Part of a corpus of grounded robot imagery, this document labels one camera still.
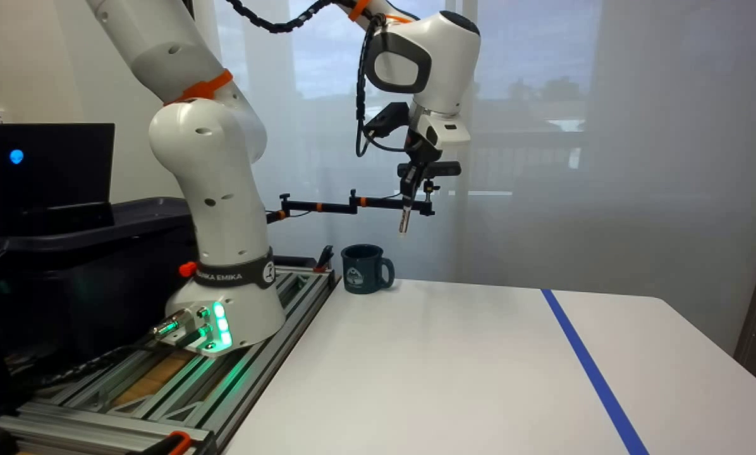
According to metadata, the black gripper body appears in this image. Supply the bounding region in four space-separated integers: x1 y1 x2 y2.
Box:
398 131 460 178

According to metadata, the red capped whiteboard marker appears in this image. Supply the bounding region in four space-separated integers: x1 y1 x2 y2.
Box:
400 201 413 233

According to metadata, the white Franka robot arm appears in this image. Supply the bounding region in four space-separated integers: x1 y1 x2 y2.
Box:
87 0 481 356

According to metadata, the dark teal ceramic mug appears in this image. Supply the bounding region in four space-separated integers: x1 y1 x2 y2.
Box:
342 243 395 292

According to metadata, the blue tape line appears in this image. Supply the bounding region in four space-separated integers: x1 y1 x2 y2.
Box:
542 287 649 455

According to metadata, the orange black bar clamp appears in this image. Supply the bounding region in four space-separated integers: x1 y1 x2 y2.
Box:
140 428 217 455

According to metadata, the black storage bin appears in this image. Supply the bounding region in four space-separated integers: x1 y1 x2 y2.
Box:
0 197 195 358

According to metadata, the black computer monitor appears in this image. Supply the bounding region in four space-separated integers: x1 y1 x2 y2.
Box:
0 124 116 238

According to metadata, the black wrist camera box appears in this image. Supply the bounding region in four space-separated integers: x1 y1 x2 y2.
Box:
363 101 409 138

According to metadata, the black articulated camera boom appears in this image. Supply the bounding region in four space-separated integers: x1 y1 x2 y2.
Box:
265 188 434 221

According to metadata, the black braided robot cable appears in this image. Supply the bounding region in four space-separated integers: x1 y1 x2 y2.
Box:
223 0 413 158

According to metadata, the aluminium extrusion mounting frame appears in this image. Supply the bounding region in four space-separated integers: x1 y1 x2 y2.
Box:
0 268 336 455

